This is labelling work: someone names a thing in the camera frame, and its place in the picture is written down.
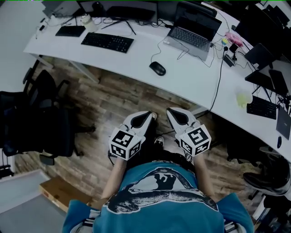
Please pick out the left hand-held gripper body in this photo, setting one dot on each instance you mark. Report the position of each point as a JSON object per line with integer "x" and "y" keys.
{"x": 126, "y": 143}

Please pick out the grey-backed monitor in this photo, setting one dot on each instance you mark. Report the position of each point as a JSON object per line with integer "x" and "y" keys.
{"x": 259, "y": 55}

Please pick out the slim black office chair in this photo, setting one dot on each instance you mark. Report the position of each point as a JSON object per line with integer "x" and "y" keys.
{"x": 45, "y": 88}

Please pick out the person's white sneaker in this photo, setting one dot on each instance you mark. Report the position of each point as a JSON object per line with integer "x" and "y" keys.
{"x": 159, "y": 140}

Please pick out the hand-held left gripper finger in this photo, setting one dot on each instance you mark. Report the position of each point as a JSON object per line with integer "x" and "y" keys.
{"x": 145, "y": 128}
{"x": 127, "y": 121}

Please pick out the pink package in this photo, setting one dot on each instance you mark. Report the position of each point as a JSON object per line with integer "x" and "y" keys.
{"x": 234, "y": 38}

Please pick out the large black keyboard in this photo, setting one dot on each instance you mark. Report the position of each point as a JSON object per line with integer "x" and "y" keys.
{"x": 107, "y": 42}

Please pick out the large black curved monitor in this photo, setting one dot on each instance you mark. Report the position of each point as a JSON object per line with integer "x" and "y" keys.
{"x": 261, "y": 27}

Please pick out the black oblong plastic object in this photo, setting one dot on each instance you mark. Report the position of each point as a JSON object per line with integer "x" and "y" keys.
{"x": 279, "y": 142}

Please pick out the person's left forearm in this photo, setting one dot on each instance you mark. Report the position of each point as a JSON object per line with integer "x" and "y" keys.
{"x": 114, "y": 179}

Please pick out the grey open laptop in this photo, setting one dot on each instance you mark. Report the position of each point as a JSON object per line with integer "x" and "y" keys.
{"x": 193, "y": 38}

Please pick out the person's right forearm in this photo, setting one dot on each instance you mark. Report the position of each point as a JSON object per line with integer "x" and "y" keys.
{"x": 203, "y": 175}

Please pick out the black compact keyboard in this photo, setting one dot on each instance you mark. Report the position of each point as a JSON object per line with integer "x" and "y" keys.
{"x": 262, "y": 107}

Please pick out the black monitor with V-stand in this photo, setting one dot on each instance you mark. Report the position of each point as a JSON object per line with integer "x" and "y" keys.
{"x": 131, "y": 13}

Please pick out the yellow and blue cup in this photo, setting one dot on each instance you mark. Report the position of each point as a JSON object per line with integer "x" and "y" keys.
{"x": 224, "y": 41}

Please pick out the black closed laptop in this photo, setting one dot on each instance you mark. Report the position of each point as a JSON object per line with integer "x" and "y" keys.
{"x": 284, "y": 123}

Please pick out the black monitor on tripod legs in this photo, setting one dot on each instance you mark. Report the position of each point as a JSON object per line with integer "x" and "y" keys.
{"x": 266, "y": 82}

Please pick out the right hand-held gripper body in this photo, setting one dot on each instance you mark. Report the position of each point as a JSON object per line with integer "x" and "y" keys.
{"x": 196, "y": 138}

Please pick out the black office chair grey rim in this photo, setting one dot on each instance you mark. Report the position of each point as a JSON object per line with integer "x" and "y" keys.
{"x": 268, "y": 179}

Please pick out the yellow-green cloth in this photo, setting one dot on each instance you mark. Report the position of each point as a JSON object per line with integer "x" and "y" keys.
{"x": 244, "y": 99}

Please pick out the small black keyboard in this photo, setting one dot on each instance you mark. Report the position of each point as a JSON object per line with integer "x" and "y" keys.
{"x": 70, "y": 31}

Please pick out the white bottle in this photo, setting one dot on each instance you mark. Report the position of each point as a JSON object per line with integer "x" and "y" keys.
{"x": 89, "y": 22}

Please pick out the dark grey monitor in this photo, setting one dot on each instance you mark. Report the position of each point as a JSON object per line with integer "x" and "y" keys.
{"x": 60, "y": 9}

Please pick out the small black adapter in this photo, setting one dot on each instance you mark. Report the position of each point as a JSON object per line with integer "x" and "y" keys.
{"x": 42, "y": 28}

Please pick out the white desk leg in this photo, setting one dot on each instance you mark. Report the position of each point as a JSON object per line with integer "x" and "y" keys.
{"x": 202, "y": 111}
{"x": 85, "y": 71}

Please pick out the flat cardboard box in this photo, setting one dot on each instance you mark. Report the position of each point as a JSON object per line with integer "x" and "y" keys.
{"x": 63, "y": 193}

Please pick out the black power adapter brick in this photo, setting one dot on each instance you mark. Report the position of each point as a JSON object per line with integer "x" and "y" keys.
{"x": 229, "y": 60}

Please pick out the person's blue printed shirt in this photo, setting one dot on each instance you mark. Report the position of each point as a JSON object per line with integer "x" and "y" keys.
{"x": 159, "y": 214}

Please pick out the bulky black office chair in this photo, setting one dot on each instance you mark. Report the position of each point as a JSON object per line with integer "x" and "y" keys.
{"x": 34, "y": 129}

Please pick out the small black box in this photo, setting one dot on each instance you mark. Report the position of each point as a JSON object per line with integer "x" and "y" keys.
{"x": 233, "y": 47}

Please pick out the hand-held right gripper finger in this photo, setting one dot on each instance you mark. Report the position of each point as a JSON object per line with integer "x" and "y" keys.
{"x": 174, "y": 124}
{"x": 192, "y": 120}

